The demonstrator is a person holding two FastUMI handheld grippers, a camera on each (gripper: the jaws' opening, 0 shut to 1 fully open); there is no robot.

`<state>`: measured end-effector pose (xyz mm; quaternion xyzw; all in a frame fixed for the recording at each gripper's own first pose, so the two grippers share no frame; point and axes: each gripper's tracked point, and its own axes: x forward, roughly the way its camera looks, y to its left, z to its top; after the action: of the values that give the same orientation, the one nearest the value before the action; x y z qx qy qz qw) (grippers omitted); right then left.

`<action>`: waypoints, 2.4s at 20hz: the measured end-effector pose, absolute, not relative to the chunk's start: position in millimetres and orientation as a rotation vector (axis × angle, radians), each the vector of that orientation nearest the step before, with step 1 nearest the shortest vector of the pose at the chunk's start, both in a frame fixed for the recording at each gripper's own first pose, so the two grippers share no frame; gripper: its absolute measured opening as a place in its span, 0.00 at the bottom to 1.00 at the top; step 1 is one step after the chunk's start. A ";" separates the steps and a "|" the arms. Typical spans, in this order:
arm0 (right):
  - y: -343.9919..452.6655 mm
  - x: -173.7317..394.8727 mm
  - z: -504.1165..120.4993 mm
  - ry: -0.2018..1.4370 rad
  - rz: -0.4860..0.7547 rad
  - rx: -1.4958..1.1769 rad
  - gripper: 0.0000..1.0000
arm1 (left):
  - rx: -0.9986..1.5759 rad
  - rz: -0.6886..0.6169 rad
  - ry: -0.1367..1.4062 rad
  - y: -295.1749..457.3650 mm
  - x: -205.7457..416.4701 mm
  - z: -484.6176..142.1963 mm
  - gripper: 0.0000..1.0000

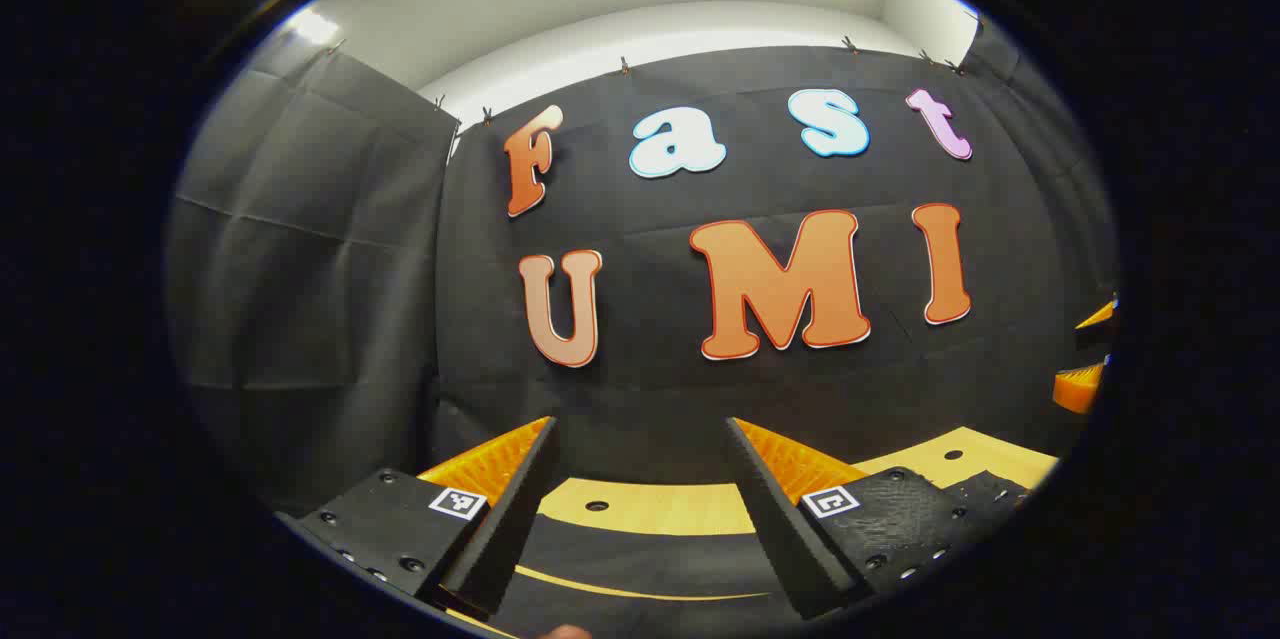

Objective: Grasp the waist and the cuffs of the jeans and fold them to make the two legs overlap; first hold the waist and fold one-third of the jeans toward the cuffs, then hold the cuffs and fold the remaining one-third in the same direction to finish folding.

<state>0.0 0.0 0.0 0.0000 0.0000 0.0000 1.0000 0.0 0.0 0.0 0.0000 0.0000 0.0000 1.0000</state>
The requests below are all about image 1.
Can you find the plain dark side cloth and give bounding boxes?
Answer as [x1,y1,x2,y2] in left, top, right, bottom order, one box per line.
[165,44,463,520]

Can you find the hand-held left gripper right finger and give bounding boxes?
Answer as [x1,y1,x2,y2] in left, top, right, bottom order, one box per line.
[724,416,1033,622]

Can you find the black backdrop cloth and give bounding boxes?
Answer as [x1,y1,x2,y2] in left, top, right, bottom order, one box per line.
[428,16,1119,490]

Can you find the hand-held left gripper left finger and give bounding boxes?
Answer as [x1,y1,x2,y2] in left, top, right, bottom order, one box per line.
[275,414,561,622]

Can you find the dark grey denim jeans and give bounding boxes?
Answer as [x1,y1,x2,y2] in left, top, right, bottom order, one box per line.
[495,514,801,635]

